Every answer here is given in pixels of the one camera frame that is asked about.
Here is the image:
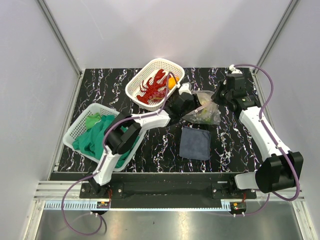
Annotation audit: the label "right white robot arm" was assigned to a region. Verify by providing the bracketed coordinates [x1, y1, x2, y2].
[212, 69, 304, 201]

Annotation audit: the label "folded dark blue towel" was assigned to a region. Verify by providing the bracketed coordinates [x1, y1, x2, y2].
[179, 126, 211, 161]

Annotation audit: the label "fake green cabbage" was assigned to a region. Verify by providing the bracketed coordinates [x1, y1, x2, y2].
[197, 97, 220, 125]

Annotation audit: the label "fake red grapes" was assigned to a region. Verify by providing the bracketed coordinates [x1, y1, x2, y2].
[151, 90, 166, 99]

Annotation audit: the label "right aluminium frame rail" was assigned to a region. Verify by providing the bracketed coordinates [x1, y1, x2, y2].
[252, 0, 301, 76]

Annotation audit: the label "clear zip top bag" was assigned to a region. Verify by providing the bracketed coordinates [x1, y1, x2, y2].
[182, 90, 221, 125]

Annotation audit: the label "aluminium frame rail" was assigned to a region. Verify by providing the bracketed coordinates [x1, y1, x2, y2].
[252, 0, 301, 76]
[36, 0, 85, 77]

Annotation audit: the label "red fake lobster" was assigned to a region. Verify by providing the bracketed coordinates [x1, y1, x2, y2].
[136, 69, 169, 105]

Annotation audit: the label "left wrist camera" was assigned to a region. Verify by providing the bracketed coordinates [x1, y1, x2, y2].
[178, 82, 192, 96]

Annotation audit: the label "white rectangular laundry basket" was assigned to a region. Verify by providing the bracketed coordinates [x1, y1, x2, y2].
[62, 102, 148, 173]

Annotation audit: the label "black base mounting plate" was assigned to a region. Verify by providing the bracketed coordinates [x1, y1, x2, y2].
[79, 181, 257, 200]

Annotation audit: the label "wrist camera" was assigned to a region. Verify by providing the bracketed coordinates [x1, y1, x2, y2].
[178, 82, 192, 96]
[228, 64, 243, 75]

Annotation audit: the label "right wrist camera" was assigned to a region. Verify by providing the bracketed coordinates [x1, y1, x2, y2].
[228, 64, 243, 75]

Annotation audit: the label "fake orange fruit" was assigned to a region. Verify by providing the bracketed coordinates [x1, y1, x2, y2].
[167, 77, 180, 90]

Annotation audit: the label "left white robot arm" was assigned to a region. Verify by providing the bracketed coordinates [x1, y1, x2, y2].
[88, 92, 200, 198]

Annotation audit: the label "black marble pattern mat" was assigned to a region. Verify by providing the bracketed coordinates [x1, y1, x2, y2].
[54, 67, 265, 173]

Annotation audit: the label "green cloth garment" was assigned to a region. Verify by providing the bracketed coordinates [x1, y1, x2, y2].
[72, 112, 140, 169]

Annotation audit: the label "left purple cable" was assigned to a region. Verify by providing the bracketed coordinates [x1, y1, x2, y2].
[61, 71, 181, 236]

